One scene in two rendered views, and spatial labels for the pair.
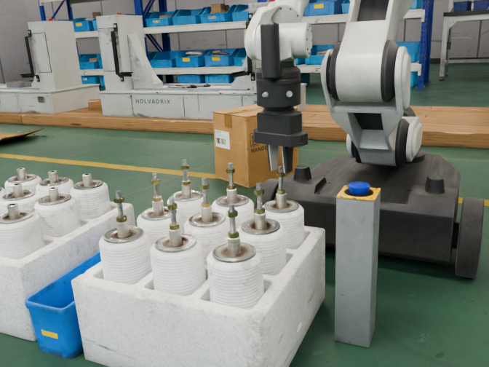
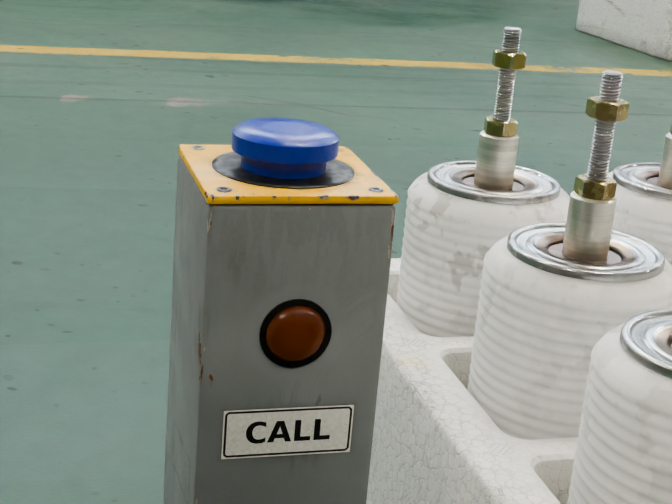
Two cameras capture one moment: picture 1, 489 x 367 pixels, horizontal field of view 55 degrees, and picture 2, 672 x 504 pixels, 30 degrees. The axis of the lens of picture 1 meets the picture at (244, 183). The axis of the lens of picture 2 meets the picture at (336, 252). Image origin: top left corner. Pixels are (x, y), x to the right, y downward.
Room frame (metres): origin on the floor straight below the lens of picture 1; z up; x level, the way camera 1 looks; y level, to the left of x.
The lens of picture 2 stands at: (1.18, -0.50, 0.44)
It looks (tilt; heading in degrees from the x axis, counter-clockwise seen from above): 19 degrees down; 138
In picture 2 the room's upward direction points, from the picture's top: 5 degrees clockwise
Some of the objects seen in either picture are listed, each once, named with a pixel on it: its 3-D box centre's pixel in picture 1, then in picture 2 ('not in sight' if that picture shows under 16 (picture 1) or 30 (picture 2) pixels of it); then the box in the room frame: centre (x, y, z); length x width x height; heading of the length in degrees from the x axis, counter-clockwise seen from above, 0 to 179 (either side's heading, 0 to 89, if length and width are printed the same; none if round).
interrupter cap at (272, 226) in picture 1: (260, 226); (584, 253); (0.83, -0.03, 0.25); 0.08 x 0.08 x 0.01
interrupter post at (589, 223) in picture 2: (260, 221); (588, 227); (0.83, -0.03, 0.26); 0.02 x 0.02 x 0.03
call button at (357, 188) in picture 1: (359, 189); (284, 154); (0.83, -0.21, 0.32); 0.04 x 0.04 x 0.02
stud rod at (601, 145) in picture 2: (259, 202); (600, 151); (0.83, -0.03, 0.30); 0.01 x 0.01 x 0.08
